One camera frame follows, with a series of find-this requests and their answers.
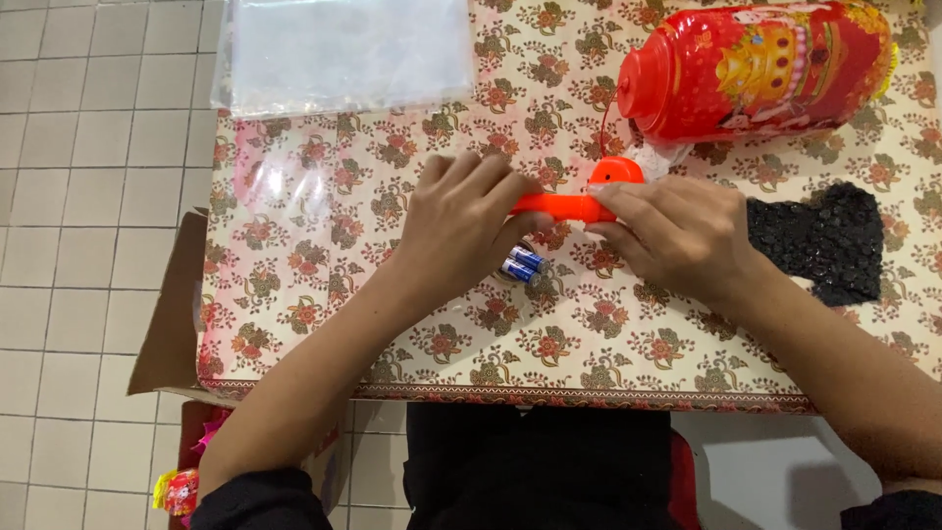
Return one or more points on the person's left hand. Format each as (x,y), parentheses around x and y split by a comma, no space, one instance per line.
(449,235)

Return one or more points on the small red yellow lantern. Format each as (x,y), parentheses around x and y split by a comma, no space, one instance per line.
(180,492)

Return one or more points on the crumpled clear plastic wrap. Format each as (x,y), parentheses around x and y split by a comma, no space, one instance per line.
(659,158)

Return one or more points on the red chair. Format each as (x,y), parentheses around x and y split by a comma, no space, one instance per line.
(684,486)

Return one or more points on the blue battery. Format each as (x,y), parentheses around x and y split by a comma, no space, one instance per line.
(521,271)
(531,259)

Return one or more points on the person's black clothing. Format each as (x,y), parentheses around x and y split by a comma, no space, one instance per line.
(537,471)

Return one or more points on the red printed plastic lantern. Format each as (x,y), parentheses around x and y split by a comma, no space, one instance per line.
(750,73)

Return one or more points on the person's right hand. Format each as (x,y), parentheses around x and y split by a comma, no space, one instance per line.
(684,235)

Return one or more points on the stack of clear plastic bags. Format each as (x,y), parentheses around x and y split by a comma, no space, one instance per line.
(346,51)

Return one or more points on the round metal tin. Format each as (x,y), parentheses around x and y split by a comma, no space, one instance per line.
(504,278)

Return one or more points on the pink paper piece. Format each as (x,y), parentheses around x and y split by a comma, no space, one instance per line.
(212,428)

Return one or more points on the floral patterned tablecloth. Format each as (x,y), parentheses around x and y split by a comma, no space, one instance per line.
(441,353)

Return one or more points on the clear flat plastic bag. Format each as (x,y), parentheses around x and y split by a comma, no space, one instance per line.
(287,191)

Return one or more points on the brown cardboard box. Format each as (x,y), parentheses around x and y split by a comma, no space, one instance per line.
(169,331)

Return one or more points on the black bubble wrap piece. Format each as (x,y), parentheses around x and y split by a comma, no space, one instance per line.
(817,239)

